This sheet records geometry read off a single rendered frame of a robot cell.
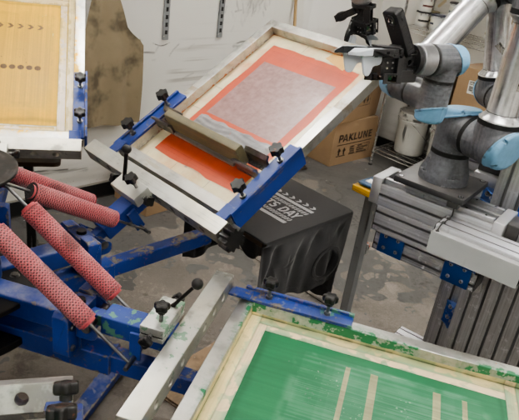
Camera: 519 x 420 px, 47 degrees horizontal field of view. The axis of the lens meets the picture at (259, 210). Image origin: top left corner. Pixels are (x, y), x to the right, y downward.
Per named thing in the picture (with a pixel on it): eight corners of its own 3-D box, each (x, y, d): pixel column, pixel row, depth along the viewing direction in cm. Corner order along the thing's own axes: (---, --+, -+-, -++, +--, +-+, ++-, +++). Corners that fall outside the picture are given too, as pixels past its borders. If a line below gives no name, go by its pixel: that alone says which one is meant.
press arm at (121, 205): (142, 193, 186) (136, 182, 183) (153, 201, 183) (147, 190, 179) (99, 231, 181) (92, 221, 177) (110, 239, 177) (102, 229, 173)
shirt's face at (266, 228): (273, 171, 257) (273, 169, 257) (353, 212, 231) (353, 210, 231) (183, 193, 225) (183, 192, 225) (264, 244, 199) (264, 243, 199)
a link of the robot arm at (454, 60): (466, 82, 148) (476, 47, 145) (434, 83, 143) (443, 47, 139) (444, 74, 154) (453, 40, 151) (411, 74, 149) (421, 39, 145)
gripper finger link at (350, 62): (332, 72, 135) (369, 73, 138) (335, 45, 133) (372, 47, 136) (326, 71, 138) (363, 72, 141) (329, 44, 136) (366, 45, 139)
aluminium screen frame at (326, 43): (273, 27, 234) (271, 19, 231) (398, 66, 198) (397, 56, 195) (121, 156, 208) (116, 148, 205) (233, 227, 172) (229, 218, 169)
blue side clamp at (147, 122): (183, 104, 219) (177, 89, 214) (192, 108, 216) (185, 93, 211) (122, 157, 209) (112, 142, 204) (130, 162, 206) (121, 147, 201)
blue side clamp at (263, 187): (294, 157, 185) (289, 141, 180) (306, 163, 182) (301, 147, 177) (227, 222, 176) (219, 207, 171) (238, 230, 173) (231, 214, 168)
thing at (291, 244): (321, 274, 249) (335, 203, 234) (336, 283, 243) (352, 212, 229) (238, 312, 218) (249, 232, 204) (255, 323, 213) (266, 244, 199)
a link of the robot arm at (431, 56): (441, 45, 140) (416, 42, 146) (426, 44, 138) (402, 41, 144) (436, 77, 142) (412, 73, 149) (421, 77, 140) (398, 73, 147)
